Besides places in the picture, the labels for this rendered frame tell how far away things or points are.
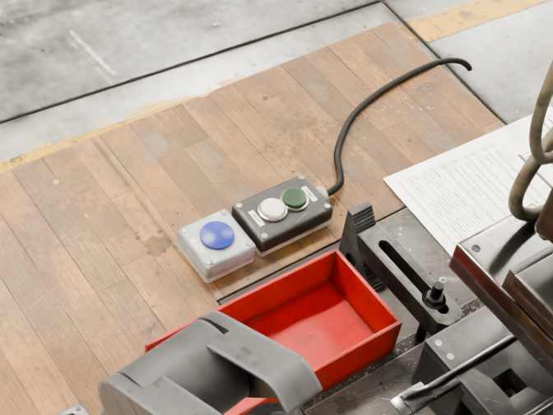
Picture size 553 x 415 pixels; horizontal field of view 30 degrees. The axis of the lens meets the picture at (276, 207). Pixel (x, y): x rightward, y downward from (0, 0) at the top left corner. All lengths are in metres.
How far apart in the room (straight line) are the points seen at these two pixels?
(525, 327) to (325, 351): 0.29
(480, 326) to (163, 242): 0.38
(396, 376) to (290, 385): 0.54
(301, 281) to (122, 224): 0.23
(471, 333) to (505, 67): 1.94
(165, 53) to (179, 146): 1.52
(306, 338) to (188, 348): 0.50
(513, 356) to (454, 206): 0.29
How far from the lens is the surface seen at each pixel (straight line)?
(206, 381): 0.67
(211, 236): 1.19
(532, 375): 1.10
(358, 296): 1.17
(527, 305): 0.91
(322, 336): 1.16
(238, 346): 0.66
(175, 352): 0.67
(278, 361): 0.64
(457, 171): 1.37
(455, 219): 1.31
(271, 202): 1.23
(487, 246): 0.97
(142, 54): 2.84
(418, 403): 1.04
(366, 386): 1.14
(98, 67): 2.80
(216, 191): 1.29
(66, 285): 1.20
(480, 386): 1.07
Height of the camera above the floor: 1.86
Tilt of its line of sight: 49 degrees down
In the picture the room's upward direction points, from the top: 9 degrees clockwise
